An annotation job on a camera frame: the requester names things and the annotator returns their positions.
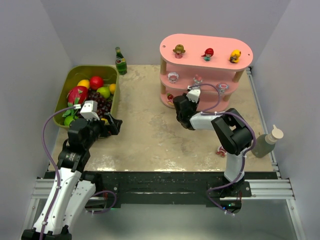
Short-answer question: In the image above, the strawberry cake toy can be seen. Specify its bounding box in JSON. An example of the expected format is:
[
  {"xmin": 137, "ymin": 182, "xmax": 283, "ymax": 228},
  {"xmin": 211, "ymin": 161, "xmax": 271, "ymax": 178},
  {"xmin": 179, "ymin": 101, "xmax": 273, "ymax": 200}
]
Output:
[{"xmin": 167, "ymin": 93, "xmax": 174, "ymax": 106}]

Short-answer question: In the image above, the small pink figure toy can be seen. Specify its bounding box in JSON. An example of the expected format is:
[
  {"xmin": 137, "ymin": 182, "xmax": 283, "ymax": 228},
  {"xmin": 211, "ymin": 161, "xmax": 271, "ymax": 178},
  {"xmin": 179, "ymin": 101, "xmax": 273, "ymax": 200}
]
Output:
[{"xmin": 193, "ymin": 74, "xmax": 203, "ymax": 85}]

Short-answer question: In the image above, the pink round toy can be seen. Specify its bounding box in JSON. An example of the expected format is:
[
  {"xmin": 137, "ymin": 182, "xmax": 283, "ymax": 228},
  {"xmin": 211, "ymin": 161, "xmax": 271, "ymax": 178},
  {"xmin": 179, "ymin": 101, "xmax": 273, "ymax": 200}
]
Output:
[{"xmin": 167, "ymin": 72, "xmax": 179, "ymax": 84}]

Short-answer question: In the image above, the pink planet toy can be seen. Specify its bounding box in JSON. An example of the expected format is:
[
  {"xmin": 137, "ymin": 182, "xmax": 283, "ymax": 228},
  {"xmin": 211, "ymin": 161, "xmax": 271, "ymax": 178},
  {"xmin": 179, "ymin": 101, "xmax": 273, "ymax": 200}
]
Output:
[{"xmin": 216, "ymin": 83, "xmax": 229, "ymax": 94}]

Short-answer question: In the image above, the brown-haired doll toy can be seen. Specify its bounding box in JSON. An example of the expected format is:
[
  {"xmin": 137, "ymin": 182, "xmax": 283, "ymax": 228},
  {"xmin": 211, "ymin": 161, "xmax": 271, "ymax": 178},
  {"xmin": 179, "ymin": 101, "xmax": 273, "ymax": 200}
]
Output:
[{"xmin": 172, "ymin": 44, "xmax": 186, "ymax": 59}]

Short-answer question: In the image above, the red-haired doll toy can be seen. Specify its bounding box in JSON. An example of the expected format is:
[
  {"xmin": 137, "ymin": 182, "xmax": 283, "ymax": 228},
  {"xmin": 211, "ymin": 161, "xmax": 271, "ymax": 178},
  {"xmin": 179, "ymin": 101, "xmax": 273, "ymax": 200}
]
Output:
[{"xmin": 201, "ymin": 48, "xmax": 214, "ymax": 62}]

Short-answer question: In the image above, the yellow-haired doll toy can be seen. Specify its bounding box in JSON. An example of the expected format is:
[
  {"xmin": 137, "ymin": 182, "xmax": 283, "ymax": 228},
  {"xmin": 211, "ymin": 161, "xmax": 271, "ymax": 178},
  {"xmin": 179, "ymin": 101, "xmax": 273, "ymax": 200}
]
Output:
[{"xmin": 229, "ymin": 49, "xmax": 242, "ymax": 64}]

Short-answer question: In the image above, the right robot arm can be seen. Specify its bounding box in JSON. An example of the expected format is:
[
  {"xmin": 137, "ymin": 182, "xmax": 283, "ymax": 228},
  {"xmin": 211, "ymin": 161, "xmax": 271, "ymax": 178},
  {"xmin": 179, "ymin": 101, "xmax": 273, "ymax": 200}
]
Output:
[{"xmin": 173, "ymin": 94, "xmax": 256, "ymax": 188}]

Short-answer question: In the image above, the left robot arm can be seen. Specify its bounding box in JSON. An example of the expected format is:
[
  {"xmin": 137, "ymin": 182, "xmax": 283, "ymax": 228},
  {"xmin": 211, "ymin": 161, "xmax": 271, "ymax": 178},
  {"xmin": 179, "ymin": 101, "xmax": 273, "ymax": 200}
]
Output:
[{"xmin": 21, "ymin": 113, "xmax": 123, "ymax": 240}]

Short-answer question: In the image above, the pink three-tier shelf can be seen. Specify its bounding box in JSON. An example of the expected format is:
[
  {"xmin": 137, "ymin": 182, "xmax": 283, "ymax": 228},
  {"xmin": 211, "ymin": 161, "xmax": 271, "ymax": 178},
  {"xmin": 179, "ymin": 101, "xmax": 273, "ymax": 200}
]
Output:
[{"xmin": 159, "ymin": 33, "xmax": 254, "ymax": 112}]

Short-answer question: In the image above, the purple grapes bunch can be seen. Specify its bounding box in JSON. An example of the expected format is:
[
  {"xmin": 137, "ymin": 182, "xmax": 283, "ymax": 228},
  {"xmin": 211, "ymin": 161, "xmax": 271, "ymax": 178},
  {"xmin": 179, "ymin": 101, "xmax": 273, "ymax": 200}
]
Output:
[{"xmin": 87, "ymin": 91, "xmax": 113, "ymax": 119}]

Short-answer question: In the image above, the green apple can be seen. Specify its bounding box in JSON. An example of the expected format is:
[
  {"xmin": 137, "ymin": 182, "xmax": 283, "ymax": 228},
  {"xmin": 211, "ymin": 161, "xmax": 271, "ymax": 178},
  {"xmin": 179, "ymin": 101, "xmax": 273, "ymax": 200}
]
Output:
[{"xmin": 96, "ymin": 86, "xmax": 111, "ymax": 99}]

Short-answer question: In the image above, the orange fruit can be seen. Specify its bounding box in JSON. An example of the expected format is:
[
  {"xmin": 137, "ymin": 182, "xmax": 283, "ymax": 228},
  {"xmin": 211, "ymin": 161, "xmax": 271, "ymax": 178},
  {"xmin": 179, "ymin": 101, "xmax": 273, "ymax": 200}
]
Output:
[{"xmin": 108, "ymin": 83, "xmax": 117, "ymax": 95}]

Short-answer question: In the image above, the pink dragon fruit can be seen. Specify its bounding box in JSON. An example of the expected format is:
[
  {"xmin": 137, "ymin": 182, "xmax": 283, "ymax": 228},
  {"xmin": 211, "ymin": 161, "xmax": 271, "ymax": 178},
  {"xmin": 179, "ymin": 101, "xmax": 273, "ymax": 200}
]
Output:
[{"xmin": 66, "ymin": 86, "xmax": 88, "ymax": 107}]

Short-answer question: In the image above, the yellow lemon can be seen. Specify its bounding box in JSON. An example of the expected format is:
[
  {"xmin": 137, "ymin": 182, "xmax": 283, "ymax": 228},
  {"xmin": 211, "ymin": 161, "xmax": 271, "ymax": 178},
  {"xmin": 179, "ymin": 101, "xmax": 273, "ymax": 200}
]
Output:
[{"xmin": 77, "ymin": 79, "xmax": 90, "ymax": 89}]

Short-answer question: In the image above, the olive green fruit bin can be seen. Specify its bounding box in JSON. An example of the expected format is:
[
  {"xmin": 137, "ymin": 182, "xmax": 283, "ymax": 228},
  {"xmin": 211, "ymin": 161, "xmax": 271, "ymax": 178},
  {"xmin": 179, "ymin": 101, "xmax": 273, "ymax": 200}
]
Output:
[{"xmin": 55, "ymin": 65, "xmax": 120, "ymax": 118}]

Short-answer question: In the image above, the red white cake toy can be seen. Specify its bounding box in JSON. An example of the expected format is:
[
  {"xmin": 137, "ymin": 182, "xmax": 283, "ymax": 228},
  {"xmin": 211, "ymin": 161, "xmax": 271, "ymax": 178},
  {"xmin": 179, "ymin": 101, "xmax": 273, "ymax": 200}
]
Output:
[{"xmin": 215, "ymin": 145, "xmax": 227, "ymax": 158}]

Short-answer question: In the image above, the green glass bottle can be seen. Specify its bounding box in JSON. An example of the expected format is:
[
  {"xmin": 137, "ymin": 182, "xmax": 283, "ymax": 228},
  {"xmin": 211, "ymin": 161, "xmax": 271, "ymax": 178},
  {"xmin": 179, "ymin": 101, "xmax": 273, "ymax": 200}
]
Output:
[{"xmin": 115, "ymin": 47, "xmax": 127, "ymax": 75}]

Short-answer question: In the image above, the green soap dispenser bottle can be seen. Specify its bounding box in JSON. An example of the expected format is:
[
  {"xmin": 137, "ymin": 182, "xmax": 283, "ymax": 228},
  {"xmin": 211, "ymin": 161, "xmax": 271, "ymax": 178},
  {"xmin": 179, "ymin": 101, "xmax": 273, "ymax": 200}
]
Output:
[{"xmin": 251, "ymin": 125, "xmax": 284, "ymax": 158}]

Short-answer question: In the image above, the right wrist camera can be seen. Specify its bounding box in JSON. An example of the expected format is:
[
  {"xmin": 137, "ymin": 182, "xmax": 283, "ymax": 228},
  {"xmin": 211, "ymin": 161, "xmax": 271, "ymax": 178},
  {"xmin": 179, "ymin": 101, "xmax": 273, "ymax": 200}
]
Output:
[{"xmin": 186, "ymin": 85, "xmax": 201, "ymax": 104}]

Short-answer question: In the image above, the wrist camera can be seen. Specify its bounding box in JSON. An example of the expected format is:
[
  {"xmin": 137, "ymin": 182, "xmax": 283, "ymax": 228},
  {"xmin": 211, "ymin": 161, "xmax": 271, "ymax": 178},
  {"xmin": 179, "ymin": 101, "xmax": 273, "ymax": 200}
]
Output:
[
  {"xmin": 186, "ymin": 85, "xmax": 201, "ymax": 104},
  {"xmin": 74, "ymin": 100, "xmax": 100, "ymax": 120}
]

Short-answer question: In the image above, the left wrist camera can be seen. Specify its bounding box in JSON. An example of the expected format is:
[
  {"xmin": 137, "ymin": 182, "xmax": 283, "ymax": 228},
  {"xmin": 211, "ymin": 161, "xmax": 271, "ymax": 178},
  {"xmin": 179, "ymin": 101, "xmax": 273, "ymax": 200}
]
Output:
[{"xmin": 74, "ymin": 100, "xmax": 100, "ymax": 120}]

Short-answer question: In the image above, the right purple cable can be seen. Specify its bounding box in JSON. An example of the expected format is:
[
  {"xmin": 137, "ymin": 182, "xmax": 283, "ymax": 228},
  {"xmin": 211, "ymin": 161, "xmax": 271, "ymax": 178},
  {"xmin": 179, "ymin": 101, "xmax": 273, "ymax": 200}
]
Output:
[{"xmin": 189, "ymin": 83, "xmax": 257, "ymax": 216}]

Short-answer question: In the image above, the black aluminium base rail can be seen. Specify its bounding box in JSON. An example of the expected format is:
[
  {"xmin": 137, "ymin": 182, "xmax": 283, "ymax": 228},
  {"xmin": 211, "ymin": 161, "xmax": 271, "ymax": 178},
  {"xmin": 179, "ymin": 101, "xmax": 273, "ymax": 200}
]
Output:
[{"xmin": 32, "ymin": 170, "xmax": 296, "ymax": 210}]

